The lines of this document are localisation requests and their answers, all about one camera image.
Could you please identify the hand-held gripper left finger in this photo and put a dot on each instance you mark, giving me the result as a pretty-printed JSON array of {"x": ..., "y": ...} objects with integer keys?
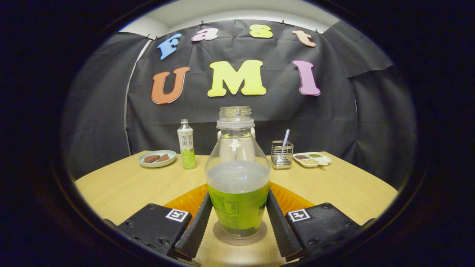
[{"x": 196, "y": 230}]

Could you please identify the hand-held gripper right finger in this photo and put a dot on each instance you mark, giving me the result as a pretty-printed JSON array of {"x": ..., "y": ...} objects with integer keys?
[{"x": 282, "y": 230}]

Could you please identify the round brown coaster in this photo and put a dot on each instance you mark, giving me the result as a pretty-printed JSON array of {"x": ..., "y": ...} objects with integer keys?
[{"x": 241, "y": 242}]

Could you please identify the clear juice bottle green label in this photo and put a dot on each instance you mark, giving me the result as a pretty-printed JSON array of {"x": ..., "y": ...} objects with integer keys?
[{"x": 237, "y": 211}]

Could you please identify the tall white green drink bottle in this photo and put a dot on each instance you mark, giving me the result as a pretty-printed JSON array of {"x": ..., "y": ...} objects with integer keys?
[{"x": 187, "y": 148}]

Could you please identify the wooden table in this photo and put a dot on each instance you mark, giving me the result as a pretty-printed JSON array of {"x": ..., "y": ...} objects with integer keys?
[{"x": 334, "y": 185}]

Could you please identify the pale green plate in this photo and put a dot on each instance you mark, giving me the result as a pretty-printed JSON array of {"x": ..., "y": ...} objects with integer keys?
[{"x": 157, "y": 165}]

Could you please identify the white divided dish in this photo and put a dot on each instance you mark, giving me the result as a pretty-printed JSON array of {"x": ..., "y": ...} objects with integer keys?
[{"x": 311, "y": 160}]

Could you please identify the brown food piece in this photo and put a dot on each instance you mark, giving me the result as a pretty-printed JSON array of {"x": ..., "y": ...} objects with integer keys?
[
  {"x": 164, "y": 158},
  {"x": 151, "y": 159}
]

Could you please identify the white toaster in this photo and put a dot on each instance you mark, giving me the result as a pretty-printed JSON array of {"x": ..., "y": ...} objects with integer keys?
[{"x": 254, "y": 133}]

